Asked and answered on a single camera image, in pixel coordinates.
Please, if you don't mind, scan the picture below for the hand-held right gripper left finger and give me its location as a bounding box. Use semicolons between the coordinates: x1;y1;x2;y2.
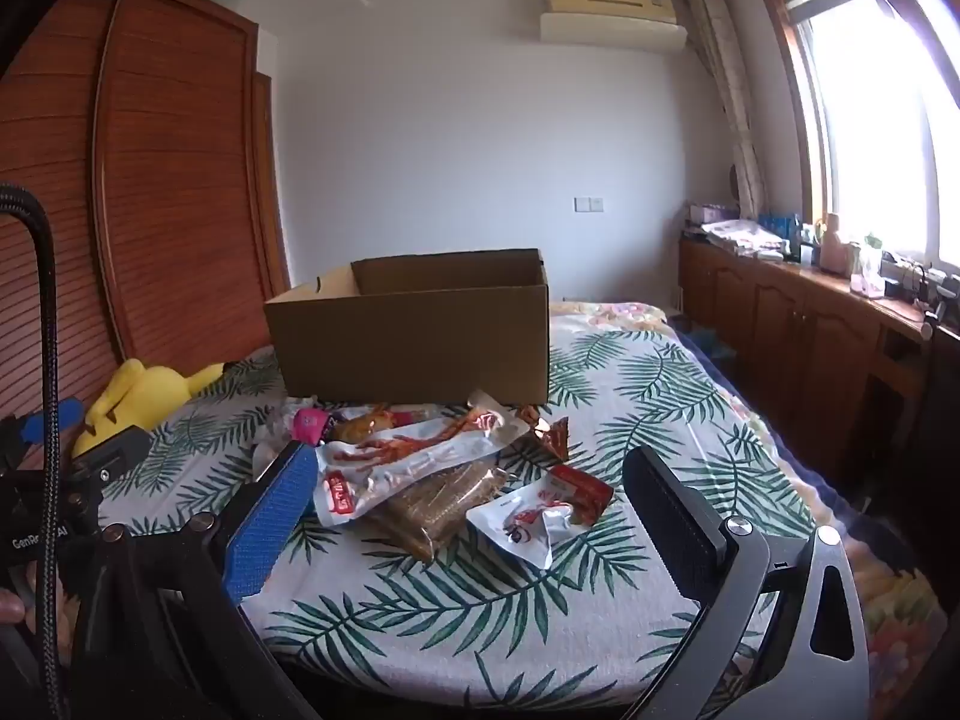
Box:
71;441;320;720

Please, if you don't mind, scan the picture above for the wall air conditioner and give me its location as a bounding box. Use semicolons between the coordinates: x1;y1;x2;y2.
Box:
538;0;689;53

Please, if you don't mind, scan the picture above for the brown cardboard box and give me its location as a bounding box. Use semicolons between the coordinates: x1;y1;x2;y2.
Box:
264;247;552;407

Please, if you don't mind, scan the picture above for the wooden low cabinet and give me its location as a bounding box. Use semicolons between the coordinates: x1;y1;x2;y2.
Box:
679;232;960;466

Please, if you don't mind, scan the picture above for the pink snack packet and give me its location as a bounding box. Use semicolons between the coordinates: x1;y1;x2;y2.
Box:
292;406;331;445

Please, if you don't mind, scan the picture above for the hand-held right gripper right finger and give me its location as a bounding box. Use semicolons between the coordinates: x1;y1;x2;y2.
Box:
621;444;871;720

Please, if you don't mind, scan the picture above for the leaf print blanket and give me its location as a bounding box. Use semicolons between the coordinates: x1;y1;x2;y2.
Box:
97;304;848;713

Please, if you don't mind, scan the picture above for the person's left hand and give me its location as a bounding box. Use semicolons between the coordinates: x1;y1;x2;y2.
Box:
0;562;46;631

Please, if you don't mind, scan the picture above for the green capped bottle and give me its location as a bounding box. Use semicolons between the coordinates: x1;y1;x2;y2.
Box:
851;234;886;297

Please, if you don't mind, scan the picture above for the folded printed cloth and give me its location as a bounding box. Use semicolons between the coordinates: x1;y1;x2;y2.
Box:
701;219;788;260

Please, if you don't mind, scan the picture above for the floral quilt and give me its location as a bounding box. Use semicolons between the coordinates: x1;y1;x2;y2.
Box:
547;300;950;698

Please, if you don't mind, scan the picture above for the beige patterned curtain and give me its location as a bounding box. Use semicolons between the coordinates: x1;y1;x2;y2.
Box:
686;0;767;215

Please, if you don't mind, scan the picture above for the small white red snack packet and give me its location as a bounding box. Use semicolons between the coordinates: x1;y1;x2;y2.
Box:
466;465;616;569

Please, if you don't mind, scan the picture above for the wooden louvered wardrobe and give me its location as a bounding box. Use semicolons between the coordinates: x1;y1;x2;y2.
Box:
0;0;293;451

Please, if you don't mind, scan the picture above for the black braided cable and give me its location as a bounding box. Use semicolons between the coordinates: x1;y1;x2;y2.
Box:
0;181;62;720

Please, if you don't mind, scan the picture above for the white chicken feet packet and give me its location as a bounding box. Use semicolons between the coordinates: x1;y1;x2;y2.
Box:
313;388;530;527

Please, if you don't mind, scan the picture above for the clear brown cracker packet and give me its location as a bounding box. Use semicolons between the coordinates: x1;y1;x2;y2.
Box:
360;461;511;565

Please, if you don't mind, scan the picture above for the pink bottle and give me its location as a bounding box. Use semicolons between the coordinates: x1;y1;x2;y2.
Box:
819;214;852;275

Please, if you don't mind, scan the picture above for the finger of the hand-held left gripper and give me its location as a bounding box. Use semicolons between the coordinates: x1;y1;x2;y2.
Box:
0;397;85;466

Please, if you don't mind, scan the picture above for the brown orange foil wrapper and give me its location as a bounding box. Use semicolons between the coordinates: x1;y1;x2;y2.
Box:
517;405;571;460

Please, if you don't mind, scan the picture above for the clear plastic packet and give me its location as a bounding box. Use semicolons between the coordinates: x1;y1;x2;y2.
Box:
251;401;301;481

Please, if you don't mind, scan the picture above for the red chicken drumstick packet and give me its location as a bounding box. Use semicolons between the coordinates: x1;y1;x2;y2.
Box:
330;403;466;445

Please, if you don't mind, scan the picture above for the wooden framed window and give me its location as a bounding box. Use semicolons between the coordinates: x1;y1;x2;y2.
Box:
750;0;960;271

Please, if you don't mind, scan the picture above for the yellow plush toy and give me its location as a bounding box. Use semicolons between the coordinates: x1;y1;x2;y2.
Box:
71;358;226;458

